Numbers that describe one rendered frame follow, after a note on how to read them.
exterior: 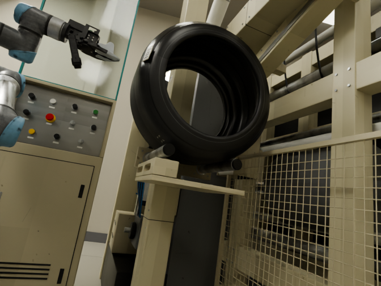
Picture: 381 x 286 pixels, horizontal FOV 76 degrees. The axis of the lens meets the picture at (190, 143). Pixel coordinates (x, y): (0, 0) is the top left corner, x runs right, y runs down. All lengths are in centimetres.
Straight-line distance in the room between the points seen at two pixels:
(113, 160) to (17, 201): 221
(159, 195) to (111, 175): 245
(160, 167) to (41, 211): 88
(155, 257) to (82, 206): 53
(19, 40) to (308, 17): 112
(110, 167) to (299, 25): 299
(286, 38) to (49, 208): 148
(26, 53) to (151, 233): 88
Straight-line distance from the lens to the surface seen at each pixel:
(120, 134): 371
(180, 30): 103
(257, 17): 136
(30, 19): 108
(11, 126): 103
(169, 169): 85
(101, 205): 365
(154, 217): 123
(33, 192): 157
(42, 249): 159
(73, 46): 103
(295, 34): 132
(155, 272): 129
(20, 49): 107
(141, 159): 118
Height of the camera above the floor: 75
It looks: 13 degrees up
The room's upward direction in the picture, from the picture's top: 9 degrees clockwise
